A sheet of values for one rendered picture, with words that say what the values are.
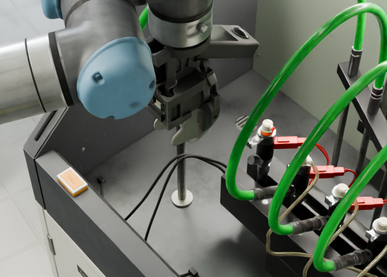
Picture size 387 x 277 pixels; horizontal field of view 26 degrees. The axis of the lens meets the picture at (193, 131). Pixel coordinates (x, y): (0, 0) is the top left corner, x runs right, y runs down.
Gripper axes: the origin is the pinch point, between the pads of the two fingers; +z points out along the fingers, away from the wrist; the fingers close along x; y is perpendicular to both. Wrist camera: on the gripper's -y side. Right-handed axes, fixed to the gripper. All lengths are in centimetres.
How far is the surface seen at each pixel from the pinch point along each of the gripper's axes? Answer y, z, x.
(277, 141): -17.6, 15.3, 0.1
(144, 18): -4.0, -8.2, -15.4
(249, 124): -3.7, -4.9, 6.9
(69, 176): 7.5, 27.0, -24.1
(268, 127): -15.9, 11.3, -0.8
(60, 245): 10, 52, -29
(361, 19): -35.6, 0.4, -1.1
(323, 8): -44.4, 12.7, -15.7
